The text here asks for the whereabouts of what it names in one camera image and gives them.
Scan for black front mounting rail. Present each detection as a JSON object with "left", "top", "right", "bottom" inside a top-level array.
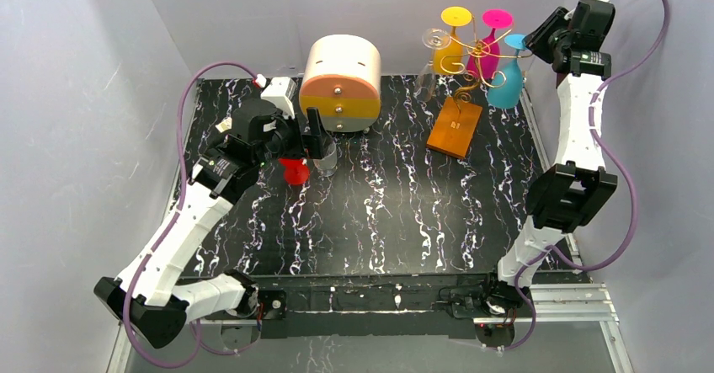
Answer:
[{"left": 206, "top": 272, "right": 536, "bottom": 341}]

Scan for wooden rack base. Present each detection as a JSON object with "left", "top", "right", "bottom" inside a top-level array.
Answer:
[{"left": 426, "top": 97, "right": 482, "bottom": 159}]

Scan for clear wine glass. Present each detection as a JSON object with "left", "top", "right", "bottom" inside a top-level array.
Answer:
[
  {"left": 312, "top": 137, "right": 338, "bottom": 178},
  {"left": 413, "top": 29, "right": 450, "bottom": 102}
]

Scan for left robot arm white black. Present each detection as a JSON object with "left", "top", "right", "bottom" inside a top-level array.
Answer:
[{"left": 93, "top": 99, "right": 329, "bottom": 349}]

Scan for clear wine glass front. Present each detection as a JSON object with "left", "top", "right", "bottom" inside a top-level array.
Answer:
[{"left": 312, "top": 137, "right": 338, "bottom": 178}]

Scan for blue wine glass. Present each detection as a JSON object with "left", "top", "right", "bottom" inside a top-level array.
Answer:
[{"left": 486, "top": 34, "right": 525, "bottom": 109}]

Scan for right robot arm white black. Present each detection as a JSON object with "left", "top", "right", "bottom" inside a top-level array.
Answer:
[{"left": 481, "top": 0, "right": 618, "bottom": 308}]

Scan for red wine glass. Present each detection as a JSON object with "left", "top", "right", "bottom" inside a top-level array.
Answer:
[{"left": 279, "top": 158, "right": 309, "bottom": 185}]

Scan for white red small box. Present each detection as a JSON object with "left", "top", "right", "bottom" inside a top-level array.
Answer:
[{"left": 216, "top": 117, "right": 232, "bottom": 133}]

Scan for yellow wine glass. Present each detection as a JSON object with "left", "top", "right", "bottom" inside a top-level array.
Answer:
[{"left": 433, "top": 6, "right": 472, "bottom": 75}]

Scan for clear wine glass rear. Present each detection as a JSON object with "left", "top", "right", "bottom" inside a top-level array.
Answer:
[{"left": 413, "top": 29, "right": 450, "bottom": 102}]

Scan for gold wire glass rack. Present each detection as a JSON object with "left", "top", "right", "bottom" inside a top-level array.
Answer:
[{"left": 433, "top": 7, "right": 525, "bottom": 110}]

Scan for round pastel drawer cabinet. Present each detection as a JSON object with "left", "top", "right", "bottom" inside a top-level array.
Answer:
[{"left": 299, "top": 35, "right": 381, "bottom": 133}]

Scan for magenta wine glass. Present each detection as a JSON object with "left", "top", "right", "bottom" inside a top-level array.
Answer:
[{"left": 466, "top": 8, "right": 514, "bottom": 80}]

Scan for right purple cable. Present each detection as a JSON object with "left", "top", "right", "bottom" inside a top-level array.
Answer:
[{"left": 502, "top": 0, "right": 670, "bottom": 352}]

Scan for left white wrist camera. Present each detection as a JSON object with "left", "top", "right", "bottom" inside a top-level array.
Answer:
[{"left": 253, "top": 74, "right": 296, "bottom": 119}]

